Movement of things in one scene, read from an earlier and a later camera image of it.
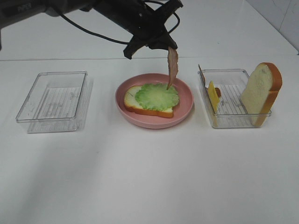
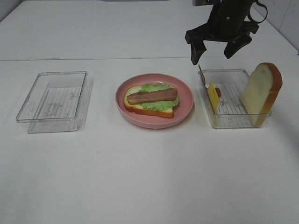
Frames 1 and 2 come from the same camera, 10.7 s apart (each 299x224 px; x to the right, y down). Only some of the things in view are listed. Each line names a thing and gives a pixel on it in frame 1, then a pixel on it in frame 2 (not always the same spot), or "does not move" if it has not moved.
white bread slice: (131, 103) does not move
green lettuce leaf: (156, 96) does not move
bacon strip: (173, 62) → (153, 96)
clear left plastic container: (57, 101) does not move
